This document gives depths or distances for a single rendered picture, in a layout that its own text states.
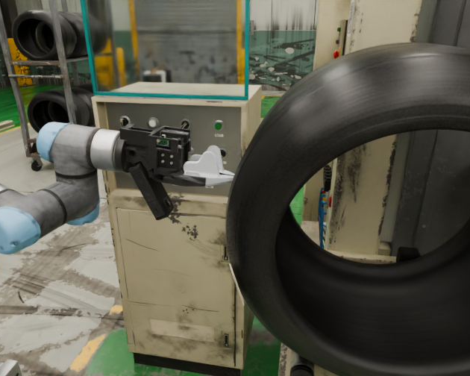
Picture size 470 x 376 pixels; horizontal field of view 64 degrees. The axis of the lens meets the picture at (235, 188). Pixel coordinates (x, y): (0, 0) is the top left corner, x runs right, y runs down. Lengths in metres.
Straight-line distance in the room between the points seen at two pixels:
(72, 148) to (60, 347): 1.64
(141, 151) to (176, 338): 1.26
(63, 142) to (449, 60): 0.61
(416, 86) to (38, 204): 0.59
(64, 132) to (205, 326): 1.19
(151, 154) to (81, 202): 0.18
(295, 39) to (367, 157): 8.84
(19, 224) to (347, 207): 0.71
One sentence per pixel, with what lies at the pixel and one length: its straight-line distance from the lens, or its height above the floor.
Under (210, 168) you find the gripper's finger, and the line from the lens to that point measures 0.65.
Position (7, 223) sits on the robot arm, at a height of 1.22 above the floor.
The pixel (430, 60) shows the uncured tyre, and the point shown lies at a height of 1.46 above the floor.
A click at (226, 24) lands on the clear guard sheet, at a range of 1.27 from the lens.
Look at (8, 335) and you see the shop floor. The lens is 2.44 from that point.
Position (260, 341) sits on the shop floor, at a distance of 2.11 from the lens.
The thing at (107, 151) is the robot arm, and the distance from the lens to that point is 0.69.
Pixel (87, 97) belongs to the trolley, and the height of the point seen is 0.74.
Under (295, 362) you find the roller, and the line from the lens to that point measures 0.78.
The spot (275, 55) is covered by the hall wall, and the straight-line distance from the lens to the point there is 9.77.
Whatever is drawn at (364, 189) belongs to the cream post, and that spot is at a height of 1.13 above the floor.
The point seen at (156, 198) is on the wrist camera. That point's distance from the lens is 0.70.
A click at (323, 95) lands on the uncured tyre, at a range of 0.53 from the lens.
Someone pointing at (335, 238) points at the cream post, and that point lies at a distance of 1.03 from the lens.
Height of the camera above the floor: 1.49
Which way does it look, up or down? 23 degrees down
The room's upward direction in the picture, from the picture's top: straight up
